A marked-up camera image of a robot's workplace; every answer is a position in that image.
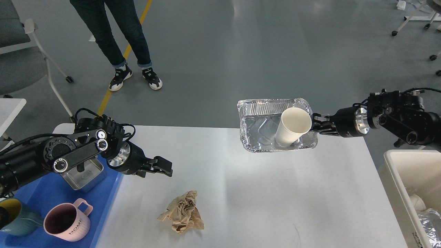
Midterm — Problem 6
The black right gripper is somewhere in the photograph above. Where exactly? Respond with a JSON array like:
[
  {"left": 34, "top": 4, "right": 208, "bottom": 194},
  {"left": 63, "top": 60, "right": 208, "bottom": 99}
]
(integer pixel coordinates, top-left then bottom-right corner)
[{"left": 312, "top": 107, "right": 370, "bottom": 138}]

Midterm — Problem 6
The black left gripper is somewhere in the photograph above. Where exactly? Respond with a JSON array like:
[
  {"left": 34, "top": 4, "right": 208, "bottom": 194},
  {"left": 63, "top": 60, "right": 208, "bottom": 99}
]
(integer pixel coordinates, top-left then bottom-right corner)
[{"left": 107, "top": 141, "right": 173, "bottom": 178}]

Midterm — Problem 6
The white paper cup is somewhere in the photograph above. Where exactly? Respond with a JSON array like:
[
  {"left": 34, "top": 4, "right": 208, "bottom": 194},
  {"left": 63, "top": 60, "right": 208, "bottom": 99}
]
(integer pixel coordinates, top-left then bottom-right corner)
[{"left": 275, "top": 107, "right": 312, "bottom": 147}]

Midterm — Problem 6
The brown paper napkin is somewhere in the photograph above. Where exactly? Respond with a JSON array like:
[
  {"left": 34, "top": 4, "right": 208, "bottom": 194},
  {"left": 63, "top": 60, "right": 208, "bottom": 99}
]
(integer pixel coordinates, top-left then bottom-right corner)
[{"left": 156, "top": 190, "right": 205, "bottom": 234}]

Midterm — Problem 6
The aluminium foil tray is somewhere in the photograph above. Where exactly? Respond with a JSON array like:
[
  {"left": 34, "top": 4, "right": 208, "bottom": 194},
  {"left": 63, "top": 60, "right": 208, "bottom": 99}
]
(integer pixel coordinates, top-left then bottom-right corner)
[{"left": 237, "top": 98, "right": 318, "bottom": 153}]

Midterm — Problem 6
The stainless steel rectangular tin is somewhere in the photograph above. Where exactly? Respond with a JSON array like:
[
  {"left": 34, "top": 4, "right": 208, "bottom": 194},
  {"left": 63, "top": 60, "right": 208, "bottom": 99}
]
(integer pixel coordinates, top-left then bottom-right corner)
[{"left": 60, "top": 158, "right": 106, "bottom": 193}]

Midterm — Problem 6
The pink ribbed mug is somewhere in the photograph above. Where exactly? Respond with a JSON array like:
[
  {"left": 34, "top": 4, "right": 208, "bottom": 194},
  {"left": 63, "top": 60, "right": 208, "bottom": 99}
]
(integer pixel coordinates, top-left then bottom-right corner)
[{"left": 43, "top": 198, "right": 93, "bottom": 242}]

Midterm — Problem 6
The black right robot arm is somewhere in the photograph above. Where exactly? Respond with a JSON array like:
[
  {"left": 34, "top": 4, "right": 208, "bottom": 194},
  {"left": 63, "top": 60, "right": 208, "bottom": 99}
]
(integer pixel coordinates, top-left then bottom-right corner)
[{"left": 310, "top": 87, "right": 441, "bottom": 151}]

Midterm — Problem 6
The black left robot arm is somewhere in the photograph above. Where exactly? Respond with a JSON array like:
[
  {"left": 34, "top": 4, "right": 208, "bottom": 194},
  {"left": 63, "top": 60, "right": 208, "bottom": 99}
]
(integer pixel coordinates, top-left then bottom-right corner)
[{"left": 0, "top": 108, "right": 172, "bottom": 198}]

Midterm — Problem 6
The white bin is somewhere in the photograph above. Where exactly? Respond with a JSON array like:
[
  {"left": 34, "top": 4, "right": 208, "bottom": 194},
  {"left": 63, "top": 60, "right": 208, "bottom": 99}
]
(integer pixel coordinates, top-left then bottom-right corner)
[{"left": 378, "top": 149, "right": 441, "bottom": 248}]

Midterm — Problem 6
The blue plastic tray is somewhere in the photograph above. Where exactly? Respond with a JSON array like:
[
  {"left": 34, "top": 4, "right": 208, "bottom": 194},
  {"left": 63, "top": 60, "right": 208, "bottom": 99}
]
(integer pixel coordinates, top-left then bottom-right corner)
[{"left": 0, "top": 165, "right": 123, "bottom": 248}]

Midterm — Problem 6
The white cup in bin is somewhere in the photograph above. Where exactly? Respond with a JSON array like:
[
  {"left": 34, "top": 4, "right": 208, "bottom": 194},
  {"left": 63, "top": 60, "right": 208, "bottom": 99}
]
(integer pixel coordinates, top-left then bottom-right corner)
[{"left": 409, "top": 194, "right": 427, "bottom": 211}]

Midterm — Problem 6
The crumpled foil in bin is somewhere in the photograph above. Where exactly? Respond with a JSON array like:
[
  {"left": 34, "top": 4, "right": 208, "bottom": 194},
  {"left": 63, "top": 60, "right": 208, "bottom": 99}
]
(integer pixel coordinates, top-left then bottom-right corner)
[{"left": 416, "top": 208, "right": 441, "bottom": 248}]

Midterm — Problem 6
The white chair base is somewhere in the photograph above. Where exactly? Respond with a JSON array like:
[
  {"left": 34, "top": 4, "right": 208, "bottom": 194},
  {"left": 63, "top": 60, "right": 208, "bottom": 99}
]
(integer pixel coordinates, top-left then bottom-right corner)
[{"left": 391, "top": 0, "right": 440, "bottom": 78}]

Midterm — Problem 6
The teal ceramic mug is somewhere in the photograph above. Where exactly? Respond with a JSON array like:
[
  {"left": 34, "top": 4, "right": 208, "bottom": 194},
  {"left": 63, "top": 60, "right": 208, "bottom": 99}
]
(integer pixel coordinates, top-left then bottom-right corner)
[{"left": 0, "top": 198, "right": 43, "bottom": 237}]

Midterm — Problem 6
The white side table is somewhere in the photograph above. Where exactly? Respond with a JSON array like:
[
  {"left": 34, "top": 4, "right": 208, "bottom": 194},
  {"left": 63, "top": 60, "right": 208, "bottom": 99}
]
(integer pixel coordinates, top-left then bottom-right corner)
[{"left": 0, "top": 98, "right": 27, "bottom": 143}]

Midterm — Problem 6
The person in jeans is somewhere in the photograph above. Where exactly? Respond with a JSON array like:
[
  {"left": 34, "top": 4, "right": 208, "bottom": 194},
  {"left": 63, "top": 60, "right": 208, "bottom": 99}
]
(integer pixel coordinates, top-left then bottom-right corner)
[{"left": 70, "top": 0, "right": 163, "bottom": 92}]

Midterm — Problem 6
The grey office chair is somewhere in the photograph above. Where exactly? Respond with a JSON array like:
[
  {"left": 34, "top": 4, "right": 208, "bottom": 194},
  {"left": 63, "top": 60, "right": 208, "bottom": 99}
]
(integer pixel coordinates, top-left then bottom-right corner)
[{"left": 0, "top": 0, "right": 75, "bottom": 123}]

